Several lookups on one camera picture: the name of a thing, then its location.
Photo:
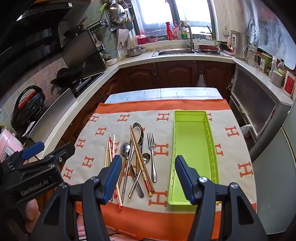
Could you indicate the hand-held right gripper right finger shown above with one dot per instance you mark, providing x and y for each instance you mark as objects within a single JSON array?
[{"x": 185, "y": 180}]

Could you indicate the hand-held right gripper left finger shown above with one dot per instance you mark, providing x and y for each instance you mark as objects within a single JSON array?
[{"x": 113, "y": 177}]

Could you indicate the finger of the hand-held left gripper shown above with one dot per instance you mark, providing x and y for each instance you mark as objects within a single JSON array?
[
  {"x": 62, "y": 153},
  {"x": 33, "y": 150}
]

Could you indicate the steel fork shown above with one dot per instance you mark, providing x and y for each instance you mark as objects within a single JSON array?
[{"x": 154, "y": 173}]

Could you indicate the brown wooden chopstick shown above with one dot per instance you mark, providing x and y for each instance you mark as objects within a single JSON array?
[
  {"x": 151, "y": 185},
  {"x": 147, "y": 185}
]

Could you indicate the green plastic tray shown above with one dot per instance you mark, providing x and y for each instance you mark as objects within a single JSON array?
[{"x": 192, "y": 139}]

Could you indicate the person's left hand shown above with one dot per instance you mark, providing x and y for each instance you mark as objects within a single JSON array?
[{"x": 31, "y": 209}]

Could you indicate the pink appliance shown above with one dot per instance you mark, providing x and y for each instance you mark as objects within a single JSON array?
[{"x": 9, "y": 143}]

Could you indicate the small steel spoon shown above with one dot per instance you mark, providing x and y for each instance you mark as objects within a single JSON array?
[{"x": 146, "y": 158}]

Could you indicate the black pressure cooker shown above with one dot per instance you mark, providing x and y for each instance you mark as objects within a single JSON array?
[{"x": 27, "y": 109}]

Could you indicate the orange white printed blanket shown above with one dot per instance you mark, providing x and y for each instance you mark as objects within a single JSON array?
[{"x": 104, "y": 125}]

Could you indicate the white ceramic spoon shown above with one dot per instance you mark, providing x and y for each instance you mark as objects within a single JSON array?
[{"x": 137, "y": 132}]

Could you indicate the long steel spoon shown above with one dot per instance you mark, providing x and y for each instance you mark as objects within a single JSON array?
[{"x": 138, "y": 124}]

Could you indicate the black wok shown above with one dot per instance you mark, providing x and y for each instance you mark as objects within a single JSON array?
[{"x": 67, "y": 76}]

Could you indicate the grey refrigerator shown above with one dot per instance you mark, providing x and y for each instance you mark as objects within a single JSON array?
[{"x": 275, "y": 185}]

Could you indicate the hanging plastic bag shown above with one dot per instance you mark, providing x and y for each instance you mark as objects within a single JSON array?
[{"x": 200, "y": 81}]

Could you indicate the steel backsplash sheet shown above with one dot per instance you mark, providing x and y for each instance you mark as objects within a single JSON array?
[{"x": 92, "y": 55}]

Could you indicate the small white bowl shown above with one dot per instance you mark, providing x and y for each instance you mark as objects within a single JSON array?
[{"x": 111, "y": 61}]

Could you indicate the steel front cabinet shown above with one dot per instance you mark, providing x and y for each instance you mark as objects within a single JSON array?
[{"x": 254, "y": 99}]

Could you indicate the black range hood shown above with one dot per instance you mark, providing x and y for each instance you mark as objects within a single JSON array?
[{"x": 34, "y": 27}]

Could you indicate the steel bowl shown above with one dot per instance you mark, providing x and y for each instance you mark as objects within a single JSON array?
[{"x": 134, "y": 51}]

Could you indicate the cutting board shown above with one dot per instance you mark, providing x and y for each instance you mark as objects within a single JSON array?
[{"x": 121, "y": 39}]

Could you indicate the steel sink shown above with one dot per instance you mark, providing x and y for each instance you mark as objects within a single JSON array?
[{"x": 175, "y": 52}]

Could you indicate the dish rack with red plates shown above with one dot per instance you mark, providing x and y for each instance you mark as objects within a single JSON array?
[{"x": 208, "y": 48}]

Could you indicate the white mug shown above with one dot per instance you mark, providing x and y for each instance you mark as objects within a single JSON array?
[{"x": 276, "y": 78}]

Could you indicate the pink basin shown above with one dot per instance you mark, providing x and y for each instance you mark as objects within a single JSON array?
[{"x": 142, "y": 39}]

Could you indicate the glass pitcher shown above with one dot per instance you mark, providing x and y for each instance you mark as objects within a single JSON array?
[{"x": 251, "y": 55}]

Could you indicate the red packet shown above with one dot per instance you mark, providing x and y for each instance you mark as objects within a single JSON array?
[{"x": 290, "y": 84}]

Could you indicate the teal utensil holder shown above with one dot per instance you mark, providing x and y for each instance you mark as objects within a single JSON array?
[{"x": 129, "y": 25}]

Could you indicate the white electric kettle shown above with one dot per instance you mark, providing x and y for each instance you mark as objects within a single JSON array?
[{"x": 239, "y": 45}]

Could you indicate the steel faucet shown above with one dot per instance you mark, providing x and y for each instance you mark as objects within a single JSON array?
[{"x": 190, "y": 34}]

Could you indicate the green label bottle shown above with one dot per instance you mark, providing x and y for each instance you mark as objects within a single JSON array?
[{"x": 184, "y": 33}]

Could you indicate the clear plastic bottle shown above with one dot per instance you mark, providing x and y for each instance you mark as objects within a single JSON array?
[{"x": 280, "y": 68}]

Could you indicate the red spray bottle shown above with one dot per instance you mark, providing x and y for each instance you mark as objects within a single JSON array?
[{"x": 170, "y": 32}]

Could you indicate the hanging steel pot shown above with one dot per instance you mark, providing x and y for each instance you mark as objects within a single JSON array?
[{"x": 116, "y": 12}]

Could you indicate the window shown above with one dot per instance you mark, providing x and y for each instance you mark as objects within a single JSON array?
[{"x": 161, "y": 16}]

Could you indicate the wall knife rack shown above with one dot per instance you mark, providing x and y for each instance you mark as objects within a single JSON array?
[{"x": 97, "y": 26}]

